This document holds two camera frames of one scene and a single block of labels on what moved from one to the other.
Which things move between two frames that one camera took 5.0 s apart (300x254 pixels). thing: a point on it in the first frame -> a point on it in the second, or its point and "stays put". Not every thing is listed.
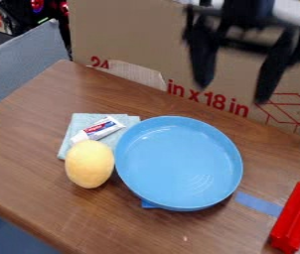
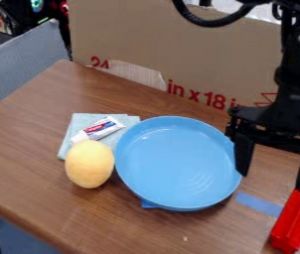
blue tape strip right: (262, 204) stays put
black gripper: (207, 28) -> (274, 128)
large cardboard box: (135, 39) stays put
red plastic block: (293, 227) stays put
